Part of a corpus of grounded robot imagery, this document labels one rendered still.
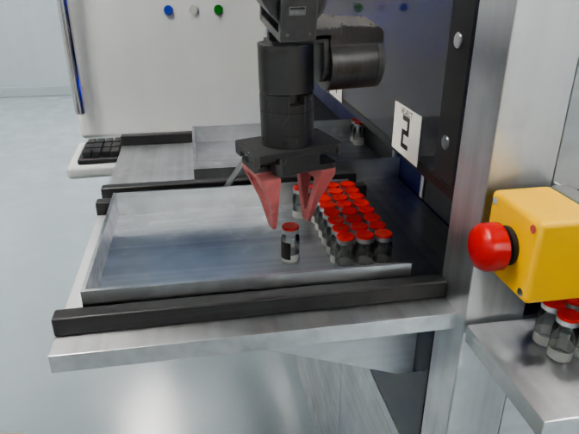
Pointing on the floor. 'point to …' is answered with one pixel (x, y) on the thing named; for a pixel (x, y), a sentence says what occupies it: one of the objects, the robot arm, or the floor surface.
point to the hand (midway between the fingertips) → (289, 216)
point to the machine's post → (516, 180)
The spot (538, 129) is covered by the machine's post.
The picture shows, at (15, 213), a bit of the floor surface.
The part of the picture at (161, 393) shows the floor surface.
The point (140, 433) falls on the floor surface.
